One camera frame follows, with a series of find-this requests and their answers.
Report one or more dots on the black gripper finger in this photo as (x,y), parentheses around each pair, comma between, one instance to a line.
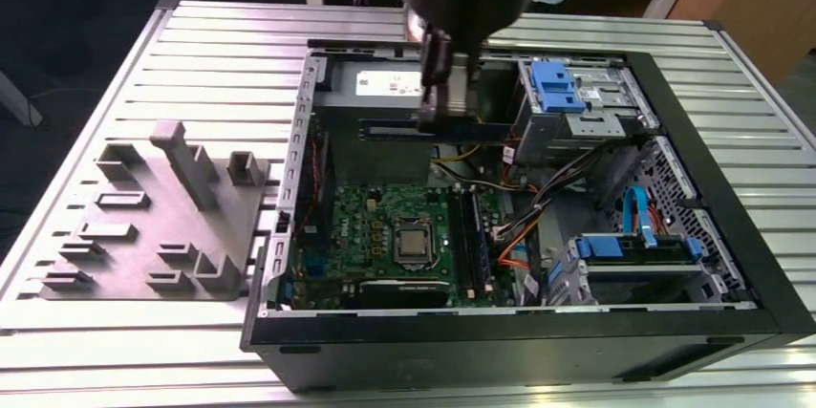
(436,73)
(475,83)

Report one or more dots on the blue disk carrier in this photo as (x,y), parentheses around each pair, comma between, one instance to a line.
(605,246)
(556,85)

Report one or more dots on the silver drive cage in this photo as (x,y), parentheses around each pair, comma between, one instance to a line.
(573,135)

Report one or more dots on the grey power supply unit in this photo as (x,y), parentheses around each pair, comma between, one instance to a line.
(376,164)

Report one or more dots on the silver CPU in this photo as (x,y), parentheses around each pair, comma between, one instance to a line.
(415,242)

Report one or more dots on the green motherboard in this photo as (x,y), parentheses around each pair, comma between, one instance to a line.
(363,236)

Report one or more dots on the black graphics card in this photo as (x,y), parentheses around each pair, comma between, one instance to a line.
(401,291)

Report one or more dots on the silver disk bay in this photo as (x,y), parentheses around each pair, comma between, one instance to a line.
(644,279)

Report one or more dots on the grey parts rack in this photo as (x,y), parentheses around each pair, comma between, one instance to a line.
(191,236)

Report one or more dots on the black open PC case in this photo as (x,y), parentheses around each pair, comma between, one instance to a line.
(509,346)

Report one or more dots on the grey chair leg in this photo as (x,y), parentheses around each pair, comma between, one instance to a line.
(21,97)

